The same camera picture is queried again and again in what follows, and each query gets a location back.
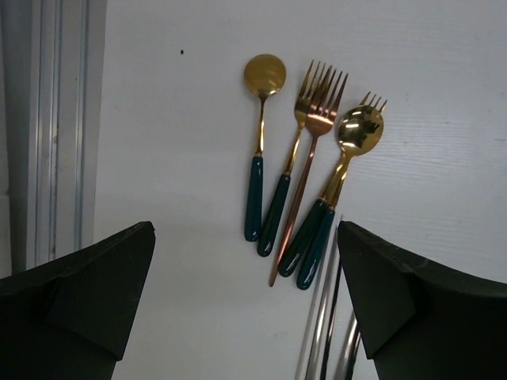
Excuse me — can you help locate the gold fork green handle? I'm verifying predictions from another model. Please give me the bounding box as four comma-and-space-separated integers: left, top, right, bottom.
257, 60, 326, 257
296, 93, 387, 291

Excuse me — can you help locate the silver chopstick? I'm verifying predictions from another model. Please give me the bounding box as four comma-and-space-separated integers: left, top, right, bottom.
334, 313, 360, 380
304, 211, 340, 379

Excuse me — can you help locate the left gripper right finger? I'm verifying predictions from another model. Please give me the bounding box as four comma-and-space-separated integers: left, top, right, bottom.
338, 221, 506, 379

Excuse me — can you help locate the black chopstick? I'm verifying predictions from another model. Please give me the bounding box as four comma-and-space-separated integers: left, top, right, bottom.
319, 260, 342, 380
344, 335, 360, 380

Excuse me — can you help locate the aluminium rail frame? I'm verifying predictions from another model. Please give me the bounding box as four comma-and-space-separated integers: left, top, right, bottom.
1, 1, 107, 273

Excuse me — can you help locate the gold round spoon green handle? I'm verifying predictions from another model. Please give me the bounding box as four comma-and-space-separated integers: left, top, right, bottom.
278, 104, 386, 290

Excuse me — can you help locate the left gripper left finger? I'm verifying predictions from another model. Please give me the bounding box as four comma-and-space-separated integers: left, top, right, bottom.
1, 222, 155, 379

